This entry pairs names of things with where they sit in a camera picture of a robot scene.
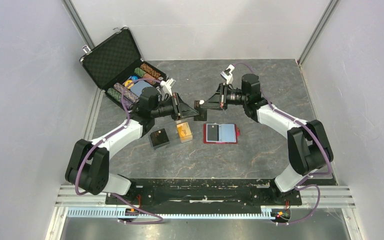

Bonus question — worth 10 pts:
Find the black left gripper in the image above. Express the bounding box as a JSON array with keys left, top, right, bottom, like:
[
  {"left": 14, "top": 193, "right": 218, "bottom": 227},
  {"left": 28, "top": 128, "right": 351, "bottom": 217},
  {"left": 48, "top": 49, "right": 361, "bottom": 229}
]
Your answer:
[{"left": 151, "top": 92, "right": 199, "bottom": 121}]

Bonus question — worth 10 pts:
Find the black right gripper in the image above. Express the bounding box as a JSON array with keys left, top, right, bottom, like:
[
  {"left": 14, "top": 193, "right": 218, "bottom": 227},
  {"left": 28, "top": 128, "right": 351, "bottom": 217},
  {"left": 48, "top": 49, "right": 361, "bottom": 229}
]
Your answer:
[{"left": 201, "top": 83, "right": 248, "bottom": 111}]

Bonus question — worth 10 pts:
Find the black credit card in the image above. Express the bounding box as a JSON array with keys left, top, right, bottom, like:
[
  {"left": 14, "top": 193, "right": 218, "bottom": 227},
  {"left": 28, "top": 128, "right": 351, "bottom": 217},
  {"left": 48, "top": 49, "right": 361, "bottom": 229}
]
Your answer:
[
  {"left": 206, "top": 124, "right": 219, "bottom": 142},
  {"left": 193, "top": 100, "right": 208, "bottom": 122}
]

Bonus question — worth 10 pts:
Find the red leather card holder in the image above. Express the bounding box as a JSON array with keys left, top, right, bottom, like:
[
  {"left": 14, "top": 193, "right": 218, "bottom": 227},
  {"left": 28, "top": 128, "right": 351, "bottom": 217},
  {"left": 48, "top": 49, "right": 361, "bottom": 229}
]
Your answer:
[{"left": 203, "top": 123, "right": 241, "bottom": 144}]

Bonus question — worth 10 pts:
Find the clear plastic card box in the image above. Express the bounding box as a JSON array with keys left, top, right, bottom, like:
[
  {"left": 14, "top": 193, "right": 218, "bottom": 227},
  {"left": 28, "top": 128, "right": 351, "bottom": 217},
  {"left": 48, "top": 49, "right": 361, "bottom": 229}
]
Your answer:
[{"left": 149, "top": 120, "right": 187, "bottom": 148}]

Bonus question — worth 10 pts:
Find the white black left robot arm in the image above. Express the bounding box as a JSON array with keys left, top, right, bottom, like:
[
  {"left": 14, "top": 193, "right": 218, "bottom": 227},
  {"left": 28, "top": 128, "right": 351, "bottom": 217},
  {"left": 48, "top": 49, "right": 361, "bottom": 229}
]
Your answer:
[{"left": 65, "top": 87, "right": 199, "bottom": 204}]

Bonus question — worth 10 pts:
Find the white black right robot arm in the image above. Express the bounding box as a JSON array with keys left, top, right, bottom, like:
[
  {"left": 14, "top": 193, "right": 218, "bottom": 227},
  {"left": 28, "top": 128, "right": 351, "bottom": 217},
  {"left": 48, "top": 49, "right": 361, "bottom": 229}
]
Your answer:
[{"left": 201, "top": 73, "right": 334, "bottom": 204}]

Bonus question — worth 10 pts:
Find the orange card stack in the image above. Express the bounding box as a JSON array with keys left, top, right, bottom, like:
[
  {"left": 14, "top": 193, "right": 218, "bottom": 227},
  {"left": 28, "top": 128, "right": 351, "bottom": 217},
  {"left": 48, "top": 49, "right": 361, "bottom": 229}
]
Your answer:
[{"left": 176, "top": 122, "right": 193, "bottom": 143}]

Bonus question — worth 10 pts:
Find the black card stack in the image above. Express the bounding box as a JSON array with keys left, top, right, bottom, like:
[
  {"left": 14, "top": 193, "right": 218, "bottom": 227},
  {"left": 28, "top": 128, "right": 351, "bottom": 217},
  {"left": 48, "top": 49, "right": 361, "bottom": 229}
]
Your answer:
[{"left": 149, "top": 128, "right": 170, "bottom": 150}]

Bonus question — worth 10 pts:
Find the blue playing card deck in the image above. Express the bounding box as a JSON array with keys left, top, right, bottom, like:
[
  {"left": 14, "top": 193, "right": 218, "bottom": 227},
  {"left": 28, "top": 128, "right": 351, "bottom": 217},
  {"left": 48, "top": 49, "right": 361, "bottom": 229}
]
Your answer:
[{"left": 129, "top": 80, "right": 153, "bottom": 97}]

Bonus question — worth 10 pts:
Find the red poker chip row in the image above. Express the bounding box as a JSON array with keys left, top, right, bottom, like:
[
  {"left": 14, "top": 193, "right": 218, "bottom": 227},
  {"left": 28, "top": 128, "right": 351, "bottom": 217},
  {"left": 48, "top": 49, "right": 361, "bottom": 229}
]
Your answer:
[{"left": 142, "top": 73, "right": 157, "bottom": 85}]

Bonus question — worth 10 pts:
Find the brown poker chip row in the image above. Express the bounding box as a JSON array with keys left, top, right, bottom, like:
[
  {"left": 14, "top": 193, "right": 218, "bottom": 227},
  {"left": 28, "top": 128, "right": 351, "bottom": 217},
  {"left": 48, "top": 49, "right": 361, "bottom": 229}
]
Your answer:
[{"left": 139, "top": 63, "right": 162, "bottom": 79}]

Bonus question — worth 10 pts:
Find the green purple poker chip row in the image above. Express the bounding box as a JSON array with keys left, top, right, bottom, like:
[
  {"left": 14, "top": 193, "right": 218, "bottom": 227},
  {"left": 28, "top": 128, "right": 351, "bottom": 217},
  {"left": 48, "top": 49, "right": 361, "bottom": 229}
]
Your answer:
[{"left": 107, "top": 87, "right": 134, "bottom": 111}]

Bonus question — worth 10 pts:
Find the purple grey poker chip row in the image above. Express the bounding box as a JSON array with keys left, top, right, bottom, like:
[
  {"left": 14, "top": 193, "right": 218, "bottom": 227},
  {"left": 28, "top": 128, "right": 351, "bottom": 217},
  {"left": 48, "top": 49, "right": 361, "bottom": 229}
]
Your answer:
[{"left": 113, "top": 82, "right": 139, "bottom": 104}]

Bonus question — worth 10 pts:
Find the blue dealer chip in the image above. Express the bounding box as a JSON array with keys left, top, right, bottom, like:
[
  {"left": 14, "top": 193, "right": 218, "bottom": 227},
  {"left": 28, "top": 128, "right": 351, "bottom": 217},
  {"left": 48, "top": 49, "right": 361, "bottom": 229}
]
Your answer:
[{"left": 130, "top": 75, "right": 138, "bottom": 82}]

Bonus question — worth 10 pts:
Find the yellow dealer chip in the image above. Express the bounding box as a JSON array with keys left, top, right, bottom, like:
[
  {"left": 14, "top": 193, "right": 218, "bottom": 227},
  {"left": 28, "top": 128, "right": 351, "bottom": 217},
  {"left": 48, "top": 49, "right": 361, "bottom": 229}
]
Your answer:
[{"left": 123, "top": 79, "right": 135, "bottom": 89}]

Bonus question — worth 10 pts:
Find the black aluminium poker chip case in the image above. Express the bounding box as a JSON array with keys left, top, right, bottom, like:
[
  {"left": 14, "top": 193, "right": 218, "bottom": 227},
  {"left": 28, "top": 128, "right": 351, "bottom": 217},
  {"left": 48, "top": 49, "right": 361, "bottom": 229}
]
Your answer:
[{"left": 79, "top": 27, "right": 168, "bottom": 107}]

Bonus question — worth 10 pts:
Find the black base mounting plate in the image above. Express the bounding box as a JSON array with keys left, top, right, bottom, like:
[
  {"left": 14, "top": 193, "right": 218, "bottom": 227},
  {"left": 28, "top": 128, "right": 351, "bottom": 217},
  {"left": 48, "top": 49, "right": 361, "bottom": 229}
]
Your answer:
[{"left": 124, "top": 178, "right": 302, "bottom": 215}]

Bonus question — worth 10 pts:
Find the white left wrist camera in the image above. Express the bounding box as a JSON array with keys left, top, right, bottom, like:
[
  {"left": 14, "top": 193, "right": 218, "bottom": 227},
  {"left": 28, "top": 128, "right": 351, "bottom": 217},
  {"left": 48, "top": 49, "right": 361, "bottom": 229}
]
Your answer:
[{"left": 159, "top": 78, "right": 176, "bottom": 97}]

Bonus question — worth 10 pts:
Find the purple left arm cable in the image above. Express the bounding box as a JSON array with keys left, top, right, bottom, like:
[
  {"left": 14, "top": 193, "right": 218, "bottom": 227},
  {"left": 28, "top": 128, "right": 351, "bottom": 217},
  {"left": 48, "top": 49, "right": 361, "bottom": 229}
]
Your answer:
[{"left": 75, "top": 78, "right": 164, "bottom": 225}]

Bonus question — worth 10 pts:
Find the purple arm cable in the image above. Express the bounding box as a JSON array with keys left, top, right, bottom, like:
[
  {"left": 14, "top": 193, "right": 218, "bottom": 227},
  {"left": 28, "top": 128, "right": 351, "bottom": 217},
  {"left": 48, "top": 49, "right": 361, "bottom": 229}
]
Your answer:
[
  {"left": 232, "top": 62, "right": 334, "bottom": 226},
  {"left": 75, "top": 78, "right": 164, "bottom": 225}
]

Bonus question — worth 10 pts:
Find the aluminium slotted rail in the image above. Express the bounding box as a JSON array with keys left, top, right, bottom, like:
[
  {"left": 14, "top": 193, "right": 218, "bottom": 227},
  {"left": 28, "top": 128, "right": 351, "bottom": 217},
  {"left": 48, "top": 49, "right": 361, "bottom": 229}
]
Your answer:
[{"left": 66, "top": 207, "right": 286, "bottom": 220}]

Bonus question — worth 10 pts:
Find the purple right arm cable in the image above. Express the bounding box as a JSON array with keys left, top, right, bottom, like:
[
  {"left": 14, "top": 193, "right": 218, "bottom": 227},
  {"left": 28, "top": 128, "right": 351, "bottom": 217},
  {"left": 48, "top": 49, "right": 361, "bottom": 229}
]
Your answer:
[{"left": 232, "top": 62, "right": 334, "bottom": 226}]

